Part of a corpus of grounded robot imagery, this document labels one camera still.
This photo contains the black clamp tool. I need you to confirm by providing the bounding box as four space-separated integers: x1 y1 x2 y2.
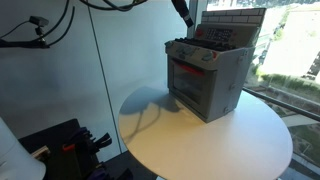
92 132 113 150

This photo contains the grey window frame pillar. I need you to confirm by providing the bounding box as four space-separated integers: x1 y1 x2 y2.
185 0 208 38

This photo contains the black equipment cart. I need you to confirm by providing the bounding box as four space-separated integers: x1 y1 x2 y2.
18 118 116 180

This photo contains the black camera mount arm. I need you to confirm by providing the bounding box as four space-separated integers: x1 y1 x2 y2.
0 25 51 50

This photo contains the white rounded plastic housing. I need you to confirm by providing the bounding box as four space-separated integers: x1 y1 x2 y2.
0 116 47 180

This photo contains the small orange tool part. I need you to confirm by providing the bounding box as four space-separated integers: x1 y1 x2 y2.
61 143 77 153

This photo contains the purple handled tool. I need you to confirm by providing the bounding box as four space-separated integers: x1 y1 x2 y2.
68 126 94 146

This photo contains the purple object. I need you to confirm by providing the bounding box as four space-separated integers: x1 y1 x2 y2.
87 166 108 180

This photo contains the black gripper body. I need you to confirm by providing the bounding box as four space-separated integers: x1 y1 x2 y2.
171 0 192 18

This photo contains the dark horizontal window bar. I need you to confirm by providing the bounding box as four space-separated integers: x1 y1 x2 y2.
242 86 320 123

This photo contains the black stove burner grate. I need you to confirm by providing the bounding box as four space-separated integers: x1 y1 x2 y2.
174 36 238 52

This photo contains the black overhead cable bundle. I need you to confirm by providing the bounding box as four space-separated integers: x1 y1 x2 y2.
79 0 149 12

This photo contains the beige small device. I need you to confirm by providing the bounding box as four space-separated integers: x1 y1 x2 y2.
30 145 52 162

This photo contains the grey toy stove oven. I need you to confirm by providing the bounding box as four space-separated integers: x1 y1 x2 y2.
164 7 268 124

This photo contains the small black camera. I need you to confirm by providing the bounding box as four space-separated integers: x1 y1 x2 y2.
28 15 50 28

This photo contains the thick black cable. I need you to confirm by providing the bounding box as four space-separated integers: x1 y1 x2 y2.
41 0 72 39
46 4 76 48

